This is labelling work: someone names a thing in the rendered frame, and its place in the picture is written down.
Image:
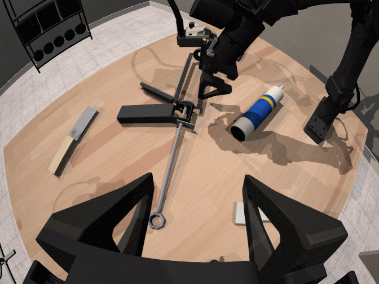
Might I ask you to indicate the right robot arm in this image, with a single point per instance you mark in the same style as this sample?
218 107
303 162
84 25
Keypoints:
243 20

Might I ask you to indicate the blue cartridge tube with yellow stripe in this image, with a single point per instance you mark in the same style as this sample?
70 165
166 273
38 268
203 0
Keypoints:
256 114

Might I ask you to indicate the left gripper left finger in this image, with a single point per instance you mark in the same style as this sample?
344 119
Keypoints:
93 221

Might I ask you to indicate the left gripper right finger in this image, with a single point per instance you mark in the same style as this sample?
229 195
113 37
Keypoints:
308 237

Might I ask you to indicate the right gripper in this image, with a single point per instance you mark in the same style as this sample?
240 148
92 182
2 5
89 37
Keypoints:
221 55

